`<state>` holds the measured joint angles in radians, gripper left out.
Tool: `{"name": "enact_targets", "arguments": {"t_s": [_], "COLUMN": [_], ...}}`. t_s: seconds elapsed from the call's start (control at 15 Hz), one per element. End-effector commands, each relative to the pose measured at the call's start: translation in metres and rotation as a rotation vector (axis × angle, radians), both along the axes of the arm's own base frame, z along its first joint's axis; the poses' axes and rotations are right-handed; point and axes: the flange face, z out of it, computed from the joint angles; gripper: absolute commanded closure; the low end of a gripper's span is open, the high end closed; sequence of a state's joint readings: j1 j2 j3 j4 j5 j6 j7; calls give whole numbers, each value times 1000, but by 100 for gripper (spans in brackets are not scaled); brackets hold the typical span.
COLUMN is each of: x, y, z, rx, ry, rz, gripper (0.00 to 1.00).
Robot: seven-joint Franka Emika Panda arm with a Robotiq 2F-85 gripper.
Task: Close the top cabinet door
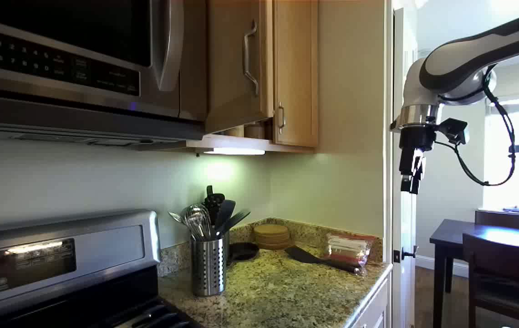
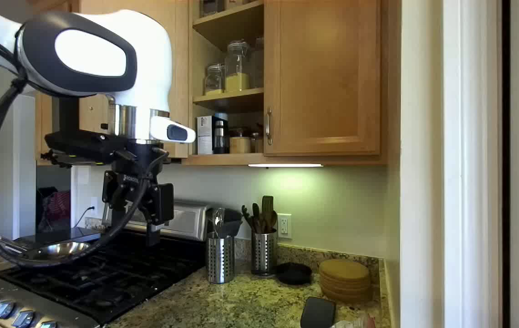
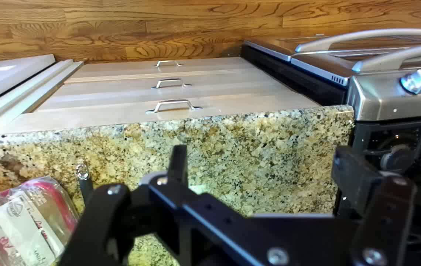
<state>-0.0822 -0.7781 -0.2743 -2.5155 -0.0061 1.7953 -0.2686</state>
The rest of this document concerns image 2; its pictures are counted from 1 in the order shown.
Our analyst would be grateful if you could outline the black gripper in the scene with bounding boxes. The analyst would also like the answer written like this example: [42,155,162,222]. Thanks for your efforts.
[102,158,175,244]

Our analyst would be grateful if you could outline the under-cabinet light strip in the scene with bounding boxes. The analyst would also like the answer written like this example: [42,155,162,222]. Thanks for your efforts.
[248,162,324,169]

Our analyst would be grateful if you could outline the closed wooden cabinet door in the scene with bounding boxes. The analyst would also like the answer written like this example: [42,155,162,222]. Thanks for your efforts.
[264,0,383,157]

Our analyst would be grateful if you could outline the silver toaster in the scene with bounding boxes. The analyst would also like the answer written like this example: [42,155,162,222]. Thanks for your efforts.
[126,200,215,242]

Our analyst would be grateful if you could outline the steel bowl on stove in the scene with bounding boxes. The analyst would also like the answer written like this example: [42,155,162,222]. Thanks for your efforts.
[37,240,90,259]

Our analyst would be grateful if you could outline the white box on shelf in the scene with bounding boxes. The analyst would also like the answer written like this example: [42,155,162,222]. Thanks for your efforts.
[197,115,213,155]

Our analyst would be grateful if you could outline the black jar on shelf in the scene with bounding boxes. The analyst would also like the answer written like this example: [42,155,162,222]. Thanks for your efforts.
[213,113,228,153]

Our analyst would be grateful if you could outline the left steel utensil holder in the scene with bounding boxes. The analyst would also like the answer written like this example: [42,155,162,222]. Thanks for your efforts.
[206,237,235,284]

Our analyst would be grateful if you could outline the steel utensil holder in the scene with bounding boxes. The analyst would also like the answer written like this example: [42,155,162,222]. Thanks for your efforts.
[206,237,235,284]
[252,231,277,275]

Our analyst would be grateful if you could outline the black gas stove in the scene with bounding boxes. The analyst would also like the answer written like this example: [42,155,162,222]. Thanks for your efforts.
[0,233,206,328]

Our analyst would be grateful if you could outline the small glass jar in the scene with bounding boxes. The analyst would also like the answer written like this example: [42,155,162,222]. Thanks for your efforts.
[204,64,224,95]

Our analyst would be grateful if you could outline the right steel utensil holder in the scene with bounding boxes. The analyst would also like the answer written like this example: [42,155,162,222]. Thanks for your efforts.
[252,231,277,275]

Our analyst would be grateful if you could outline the glass jar yellow contents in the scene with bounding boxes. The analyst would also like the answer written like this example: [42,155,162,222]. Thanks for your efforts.
[224,40,250,93]

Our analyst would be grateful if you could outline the black round lid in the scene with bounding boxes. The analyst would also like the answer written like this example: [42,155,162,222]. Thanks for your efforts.
[275,262,312,286]

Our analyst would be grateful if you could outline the black spatula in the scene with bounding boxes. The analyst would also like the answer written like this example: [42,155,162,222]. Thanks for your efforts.
[301,297,335,328]

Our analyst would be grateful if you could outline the white wall outlet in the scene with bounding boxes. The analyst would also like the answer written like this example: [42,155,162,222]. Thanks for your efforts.
[279,213,292,239]

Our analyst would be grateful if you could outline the wooden cabinet shelf frame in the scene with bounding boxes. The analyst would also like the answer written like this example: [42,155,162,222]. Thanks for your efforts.
[190,0,395,166]

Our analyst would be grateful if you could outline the white door frame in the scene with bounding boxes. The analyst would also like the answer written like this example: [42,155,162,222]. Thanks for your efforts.
[388,0,519,328]

